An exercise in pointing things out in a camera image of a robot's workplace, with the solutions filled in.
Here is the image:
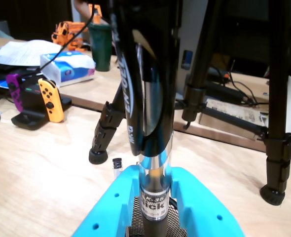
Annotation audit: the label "bare person forearm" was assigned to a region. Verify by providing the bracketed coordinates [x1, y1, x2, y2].
[73, 0, 95, 24]

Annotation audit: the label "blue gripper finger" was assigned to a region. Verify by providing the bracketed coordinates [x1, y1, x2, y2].
[171, 167, 246, 237]
[71, 165, 142, 237]

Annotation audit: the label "black controller charging dock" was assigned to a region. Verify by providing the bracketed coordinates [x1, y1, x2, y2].
[11, 74, 73, 131]

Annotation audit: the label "black mesh pen holder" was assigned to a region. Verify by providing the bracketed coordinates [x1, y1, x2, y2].
[127, 196, 188, 237]

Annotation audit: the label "clear pen with black cap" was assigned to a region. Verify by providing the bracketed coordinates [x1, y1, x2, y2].
[112, 157, 124, 185]

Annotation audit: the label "orange game controller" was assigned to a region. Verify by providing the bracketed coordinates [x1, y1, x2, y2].
[37, 78, 65, 123]

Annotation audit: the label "dark green cup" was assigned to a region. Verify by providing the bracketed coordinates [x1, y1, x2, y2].
[88, 21, 112, 72]

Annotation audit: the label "printed cardboard box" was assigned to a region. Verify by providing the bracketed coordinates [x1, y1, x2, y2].
[198, 98, 269, 135]

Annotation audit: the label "blue white tissue box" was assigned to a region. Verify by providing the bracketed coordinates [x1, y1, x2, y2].
[39, 51, 96, 88]

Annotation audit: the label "black retractable gel pen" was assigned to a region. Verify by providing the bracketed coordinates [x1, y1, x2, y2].
[109, 0, 183, 237]

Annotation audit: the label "black power adapter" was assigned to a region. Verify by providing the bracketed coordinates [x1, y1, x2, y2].
[204, 80, 250, 103]

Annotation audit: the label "purple game controller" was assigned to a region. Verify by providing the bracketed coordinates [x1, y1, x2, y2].
[5, 73, 25, 112]

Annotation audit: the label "small blue device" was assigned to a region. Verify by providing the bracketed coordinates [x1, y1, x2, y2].
[181, 49, 194, 70]

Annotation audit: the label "white printed papers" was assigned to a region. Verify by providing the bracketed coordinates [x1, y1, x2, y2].
[0, 39, 62, 68]

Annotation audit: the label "black tripod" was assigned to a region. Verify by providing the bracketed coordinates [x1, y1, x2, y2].
[88, 0, 291, 206]

